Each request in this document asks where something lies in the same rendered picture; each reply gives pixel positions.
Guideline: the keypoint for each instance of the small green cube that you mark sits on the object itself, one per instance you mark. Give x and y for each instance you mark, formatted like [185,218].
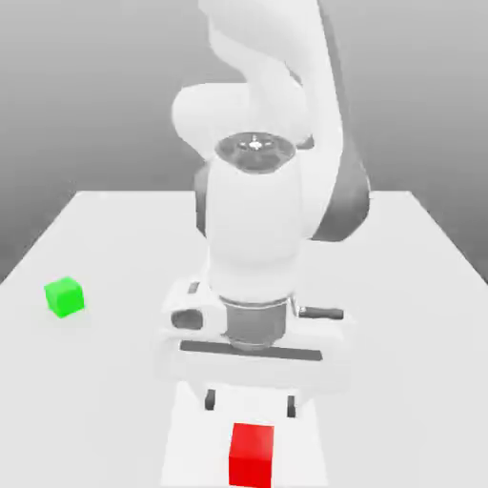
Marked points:
[64,297]

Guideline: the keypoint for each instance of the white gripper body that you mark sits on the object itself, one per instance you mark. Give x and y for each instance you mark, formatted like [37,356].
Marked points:
[248,368]

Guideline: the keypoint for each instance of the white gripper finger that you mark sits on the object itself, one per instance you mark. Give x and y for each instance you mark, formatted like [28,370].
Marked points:
[291,406]
[209,399]

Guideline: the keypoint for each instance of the small red cube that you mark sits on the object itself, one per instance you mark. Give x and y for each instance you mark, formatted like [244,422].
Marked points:
[251,455]

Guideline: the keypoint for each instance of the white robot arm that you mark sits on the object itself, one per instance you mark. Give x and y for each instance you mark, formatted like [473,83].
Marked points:
[251,228]

